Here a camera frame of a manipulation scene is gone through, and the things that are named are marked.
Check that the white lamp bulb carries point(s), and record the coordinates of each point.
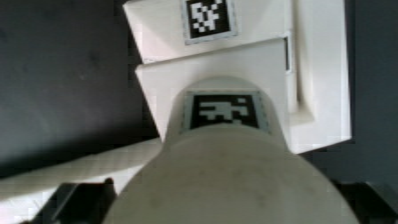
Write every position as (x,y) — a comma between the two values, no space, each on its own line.
(226,178)

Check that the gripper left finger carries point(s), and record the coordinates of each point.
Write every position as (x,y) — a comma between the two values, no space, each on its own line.
(79,204)

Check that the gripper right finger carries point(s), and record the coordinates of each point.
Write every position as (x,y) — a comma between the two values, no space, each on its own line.
(372,199)

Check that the white lamp base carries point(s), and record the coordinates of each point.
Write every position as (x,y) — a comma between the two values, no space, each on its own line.
(210,38)

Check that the white U-shaped fence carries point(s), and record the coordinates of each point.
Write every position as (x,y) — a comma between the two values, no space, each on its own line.
(315,128)

